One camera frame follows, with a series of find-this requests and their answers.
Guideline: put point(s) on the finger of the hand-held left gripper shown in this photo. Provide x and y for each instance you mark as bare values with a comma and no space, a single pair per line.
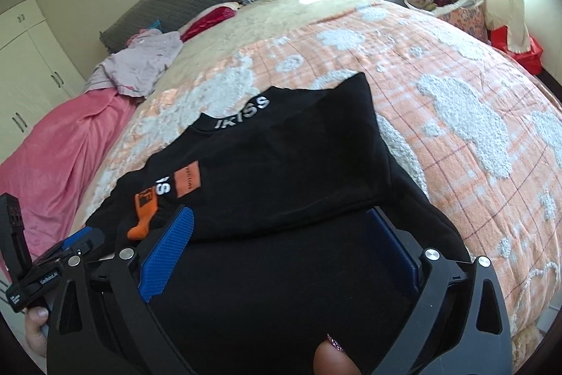
79,239

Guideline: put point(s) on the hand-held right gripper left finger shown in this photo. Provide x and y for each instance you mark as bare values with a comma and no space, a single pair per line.
169,245

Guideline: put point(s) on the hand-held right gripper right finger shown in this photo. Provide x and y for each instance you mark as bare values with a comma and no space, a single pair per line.
401,256

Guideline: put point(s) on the black sweatshirt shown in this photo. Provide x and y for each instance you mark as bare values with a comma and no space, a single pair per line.
281,146

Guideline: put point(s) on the person's left hand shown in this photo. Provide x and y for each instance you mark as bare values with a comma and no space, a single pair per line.
37,329

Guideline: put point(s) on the pink blanket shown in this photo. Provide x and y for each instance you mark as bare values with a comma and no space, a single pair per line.
57,146

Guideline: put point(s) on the orange plaid fleece bedspread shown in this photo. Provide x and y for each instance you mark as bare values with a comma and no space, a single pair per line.
439,102

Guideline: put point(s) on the cream wardrobe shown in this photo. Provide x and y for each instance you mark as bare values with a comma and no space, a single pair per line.
26,58

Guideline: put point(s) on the lilac garment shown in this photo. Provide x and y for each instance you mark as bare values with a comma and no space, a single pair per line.
136,58

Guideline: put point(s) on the red satin cloth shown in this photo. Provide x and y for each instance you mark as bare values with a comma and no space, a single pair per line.
210,19

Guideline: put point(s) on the red box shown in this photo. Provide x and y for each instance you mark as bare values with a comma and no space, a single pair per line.
518,50

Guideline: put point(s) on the floral patterned box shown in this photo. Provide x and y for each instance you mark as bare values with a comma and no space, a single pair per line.
467,21

